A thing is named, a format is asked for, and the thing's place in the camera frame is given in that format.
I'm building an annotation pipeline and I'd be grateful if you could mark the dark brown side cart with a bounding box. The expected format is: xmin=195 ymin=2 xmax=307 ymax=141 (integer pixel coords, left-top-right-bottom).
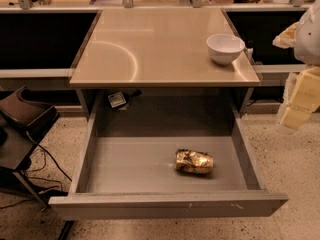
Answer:
xmin=0 ymin=86 xmax=59 ymax=208

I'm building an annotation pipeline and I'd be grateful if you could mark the small labelled box under counter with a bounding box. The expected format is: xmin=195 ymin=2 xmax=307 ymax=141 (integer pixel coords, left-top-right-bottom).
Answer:
xmin=108 ymin=92 xmax=126 ymax=108

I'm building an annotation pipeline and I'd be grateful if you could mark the black cable on floor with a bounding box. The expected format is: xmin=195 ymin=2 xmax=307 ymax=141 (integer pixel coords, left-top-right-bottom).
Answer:
xmin=0 ymin=130 xmax=73 ymax=210

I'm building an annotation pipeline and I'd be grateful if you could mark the open grey drawer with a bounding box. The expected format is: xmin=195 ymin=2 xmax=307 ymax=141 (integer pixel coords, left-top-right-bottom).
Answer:
xmin=49 ymin=92 xmax=288 ymax=220

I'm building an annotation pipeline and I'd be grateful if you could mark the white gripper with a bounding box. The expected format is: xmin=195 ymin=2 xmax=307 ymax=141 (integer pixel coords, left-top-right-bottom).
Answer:
xmin=272 ymin=22 xmax=320 ymax=130

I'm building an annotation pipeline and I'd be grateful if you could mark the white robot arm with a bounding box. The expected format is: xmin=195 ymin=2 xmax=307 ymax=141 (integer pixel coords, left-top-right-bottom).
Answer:
xmin=272 ymin=0 xmax=320 ymax=134

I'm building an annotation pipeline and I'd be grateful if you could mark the white ceramic bowl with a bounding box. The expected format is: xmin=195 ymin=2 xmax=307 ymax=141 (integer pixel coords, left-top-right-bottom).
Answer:
xmin=206 ymin=34 xmax=245 ymax=65

